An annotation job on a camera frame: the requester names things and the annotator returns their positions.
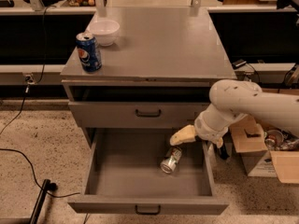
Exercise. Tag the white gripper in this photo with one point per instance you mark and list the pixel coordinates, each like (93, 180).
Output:
(207, 130)

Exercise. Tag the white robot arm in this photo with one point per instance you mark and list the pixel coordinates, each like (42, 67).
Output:
(230, 102)

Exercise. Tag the grey drawer cabinet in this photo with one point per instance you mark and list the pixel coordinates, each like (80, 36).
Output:
(163, 55)

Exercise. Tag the open grey middle drawer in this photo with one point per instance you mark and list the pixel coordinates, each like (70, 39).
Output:
(124, 177)

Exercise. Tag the closed grey top drawer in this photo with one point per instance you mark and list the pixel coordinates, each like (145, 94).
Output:
(135, 115)

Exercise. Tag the blue pepsi can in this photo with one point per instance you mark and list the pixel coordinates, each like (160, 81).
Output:
(88, 52)

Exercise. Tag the cardboard box with cans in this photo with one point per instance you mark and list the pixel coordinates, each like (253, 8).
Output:
(259, 160)

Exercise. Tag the small black device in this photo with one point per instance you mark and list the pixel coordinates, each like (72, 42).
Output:
(238, 64)

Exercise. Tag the white ceramic bowl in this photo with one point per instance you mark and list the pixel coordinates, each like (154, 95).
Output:
(105, 31)

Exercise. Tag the black metal stand leg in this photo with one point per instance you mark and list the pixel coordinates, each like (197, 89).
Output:
(47, 188)

